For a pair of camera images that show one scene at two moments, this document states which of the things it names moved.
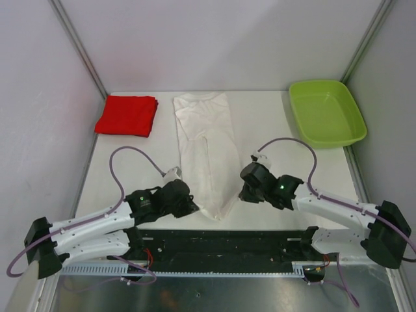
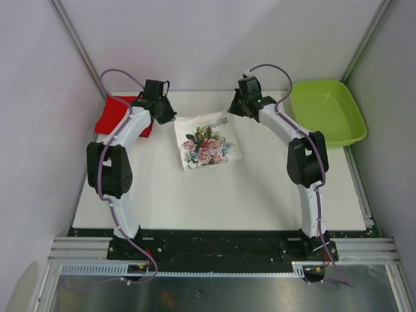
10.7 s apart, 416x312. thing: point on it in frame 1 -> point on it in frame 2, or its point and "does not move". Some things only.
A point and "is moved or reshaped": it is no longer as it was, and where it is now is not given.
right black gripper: (245, 195) -> (234, 108)
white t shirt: (210, 156) is moved or reshaped
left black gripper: (189, 207) -> (169, 115)
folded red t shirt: (127, 116) does not move
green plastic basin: (326, 113) does not move
